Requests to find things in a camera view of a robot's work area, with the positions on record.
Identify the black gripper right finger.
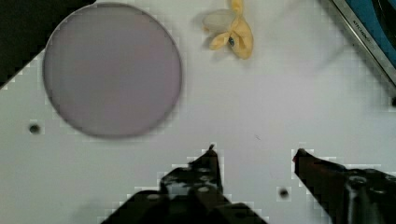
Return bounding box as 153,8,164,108
292,148,396,224

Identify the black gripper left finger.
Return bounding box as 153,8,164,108
100,146,268,224

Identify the grey round plate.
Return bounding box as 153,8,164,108
43,3,183,139

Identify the peeled toy banana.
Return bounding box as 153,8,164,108
203,0,254,60

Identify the toaster oven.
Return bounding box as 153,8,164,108
327,0,396,85

